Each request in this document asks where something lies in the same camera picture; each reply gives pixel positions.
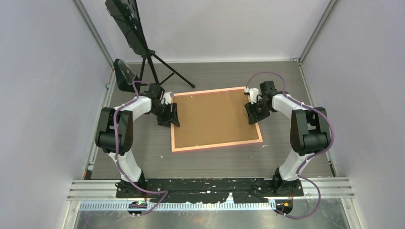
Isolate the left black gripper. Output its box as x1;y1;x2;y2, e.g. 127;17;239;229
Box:
151;103;180;128

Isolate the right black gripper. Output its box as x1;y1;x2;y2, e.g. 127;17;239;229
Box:
244;98;271;125

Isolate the pink wooden picture frame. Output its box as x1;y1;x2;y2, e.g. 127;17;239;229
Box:
170;86;264;153

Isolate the brown cardboard backing board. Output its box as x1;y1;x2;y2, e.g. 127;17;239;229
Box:
173;90;260;149

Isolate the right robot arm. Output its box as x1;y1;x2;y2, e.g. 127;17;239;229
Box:
244;81;331;196

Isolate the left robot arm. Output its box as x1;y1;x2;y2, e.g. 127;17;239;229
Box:
95;83;180;198

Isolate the black wedge stand base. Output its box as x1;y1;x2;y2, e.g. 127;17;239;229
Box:
113;59;140;93

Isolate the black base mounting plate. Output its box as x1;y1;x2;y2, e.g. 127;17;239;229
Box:
115;178;304;204

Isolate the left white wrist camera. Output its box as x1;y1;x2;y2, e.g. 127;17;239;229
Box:
161;92;172;105

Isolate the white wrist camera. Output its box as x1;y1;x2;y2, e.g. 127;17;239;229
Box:
161;92;172;105
244;87;261;104

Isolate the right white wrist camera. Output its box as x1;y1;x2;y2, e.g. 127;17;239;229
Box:
244;87;261;104

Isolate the black camera tripod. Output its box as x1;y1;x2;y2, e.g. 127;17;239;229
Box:
139;50;196;89

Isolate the aluminium rail front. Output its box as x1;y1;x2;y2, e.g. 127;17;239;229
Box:
67;177;355;211

